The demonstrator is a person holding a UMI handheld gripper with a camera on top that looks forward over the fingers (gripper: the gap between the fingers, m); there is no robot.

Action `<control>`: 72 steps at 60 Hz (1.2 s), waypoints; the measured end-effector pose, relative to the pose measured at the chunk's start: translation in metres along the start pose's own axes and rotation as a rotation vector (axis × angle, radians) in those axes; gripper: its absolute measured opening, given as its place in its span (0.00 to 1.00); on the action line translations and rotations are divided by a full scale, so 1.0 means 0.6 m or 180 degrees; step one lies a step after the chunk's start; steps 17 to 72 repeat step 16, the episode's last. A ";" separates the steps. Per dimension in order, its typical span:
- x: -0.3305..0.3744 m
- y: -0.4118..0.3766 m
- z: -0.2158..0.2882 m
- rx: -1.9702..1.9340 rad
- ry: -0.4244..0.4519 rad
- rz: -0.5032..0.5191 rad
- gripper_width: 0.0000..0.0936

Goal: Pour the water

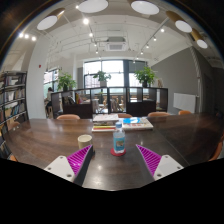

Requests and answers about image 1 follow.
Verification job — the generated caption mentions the small ceiling spotlights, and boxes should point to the small ceiling spotlights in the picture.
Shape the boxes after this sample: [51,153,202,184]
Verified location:
[18,18,166,64]

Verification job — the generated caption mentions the round pendant ceiling lights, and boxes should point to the round pendant ceiling lights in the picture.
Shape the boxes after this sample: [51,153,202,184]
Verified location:
[35,0,209,50]

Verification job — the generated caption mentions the clear blue-capped water bottle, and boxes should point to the clear blue-capped water bottle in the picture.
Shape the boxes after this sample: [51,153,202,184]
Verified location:
[112,121,127,155]

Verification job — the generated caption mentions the person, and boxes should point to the person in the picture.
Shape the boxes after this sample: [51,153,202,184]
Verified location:
[44,86,56,118]

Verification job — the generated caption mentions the stack of books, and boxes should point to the stack of books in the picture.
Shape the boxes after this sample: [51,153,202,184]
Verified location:
[91,113,120,133]

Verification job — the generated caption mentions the orange chairs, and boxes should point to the orange chairs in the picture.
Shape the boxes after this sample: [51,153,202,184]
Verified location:
[0,109,224,163]

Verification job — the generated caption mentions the low dark shelf unit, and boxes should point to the low dark shelf unit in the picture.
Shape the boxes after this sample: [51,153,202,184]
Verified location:
[50,86,169,119]

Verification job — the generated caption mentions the white wall panel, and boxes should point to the white wall panel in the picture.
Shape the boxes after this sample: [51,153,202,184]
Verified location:
[173,92,198,114]

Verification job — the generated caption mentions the white ceiling air conditioner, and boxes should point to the white ceiling air conditioner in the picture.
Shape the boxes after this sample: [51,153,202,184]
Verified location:
[104,36,128,52]

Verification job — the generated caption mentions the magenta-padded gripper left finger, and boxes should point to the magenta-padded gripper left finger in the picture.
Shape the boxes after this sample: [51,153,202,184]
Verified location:
[43,144,95,187]

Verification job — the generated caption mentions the tall dark bookshelf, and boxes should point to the tall dark bookshelf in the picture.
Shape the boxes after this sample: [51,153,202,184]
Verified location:
[0,70,29,134]

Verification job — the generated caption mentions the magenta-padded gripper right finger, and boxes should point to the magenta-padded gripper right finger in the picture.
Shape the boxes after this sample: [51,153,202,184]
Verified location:
[135,143,185,182]

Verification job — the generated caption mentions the green potted plant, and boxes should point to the green potted plant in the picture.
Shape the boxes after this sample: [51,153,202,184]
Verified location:
[92,70,112,88]
[133,66,157,88]
[56,72,78,92]

